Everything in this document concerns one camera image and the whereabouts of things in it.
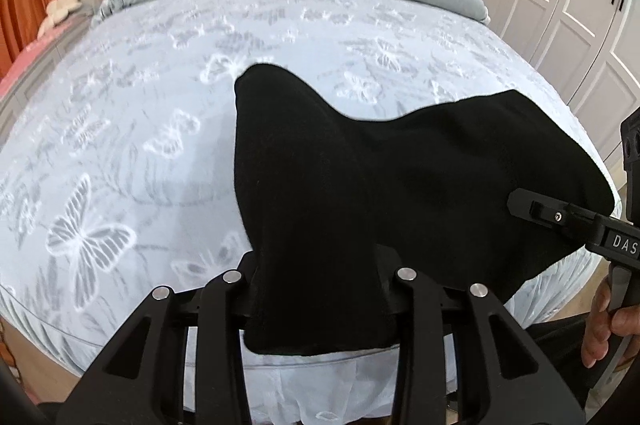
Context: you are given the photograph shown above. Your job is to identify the pink bench cushion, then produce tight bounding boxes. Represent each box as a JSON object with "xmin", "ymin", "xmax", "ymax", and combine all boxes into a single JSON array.
[{"xmin": 0, "ymin": 12, "xmax": 96, "ymax": 106}]

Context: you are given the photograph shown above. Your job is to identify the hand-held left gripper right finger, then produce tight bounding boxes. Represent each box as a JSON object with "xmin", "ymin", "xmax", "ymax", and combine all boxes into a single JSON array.
[{"xmin": 377, "ymin": 245, "xmax": 586, "ymax": 425}]

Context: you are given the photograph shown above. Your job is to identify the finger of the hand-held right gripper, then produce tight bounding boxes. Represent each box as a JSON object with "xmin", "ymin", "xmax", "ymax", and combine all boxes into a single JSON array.
[{"xmin": 507, "ymin": 187, "xmax": 601, "ymax": 248}]

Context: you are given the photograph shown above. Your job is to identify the person's right hand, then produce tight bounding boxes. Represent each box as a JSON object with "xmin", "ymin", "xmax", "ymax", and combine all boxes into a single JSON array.
[{"xmin": 580, "ymin": 276, "xmax": 640, "ymax": 368}]

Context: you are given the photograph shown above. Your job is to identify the bed with butterfly sheet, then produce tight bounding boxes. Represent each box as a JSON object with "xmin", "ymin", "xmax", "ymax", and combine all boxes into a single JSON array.
[{"xmin": 0, "ymin": 0, "xmax": 626, "ymax": 425}]

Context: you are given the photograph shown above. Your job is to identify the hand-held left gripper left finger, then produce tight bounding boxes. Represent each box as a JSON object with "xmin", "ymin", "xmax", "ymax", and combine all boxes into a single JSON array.
[{"xmin": 57, "ymin": 250, "xmax": 261, "ymax": 425}]

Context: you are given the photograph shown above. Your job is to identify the black pants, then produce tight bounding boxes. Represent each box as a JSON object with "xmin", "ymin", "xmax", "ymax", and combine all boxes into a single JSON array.
[{"xmin": 232, "ymin": 62, "xmax": 616, "ymax": 356}]

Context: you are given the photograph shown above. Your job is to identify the white flower cushion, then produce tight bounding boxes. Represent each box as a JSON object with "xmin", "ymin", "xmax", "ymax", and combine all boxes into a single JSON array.
[{"xmin": 37, "ymin": 0, "xmax": 81, "ymax": 38}]

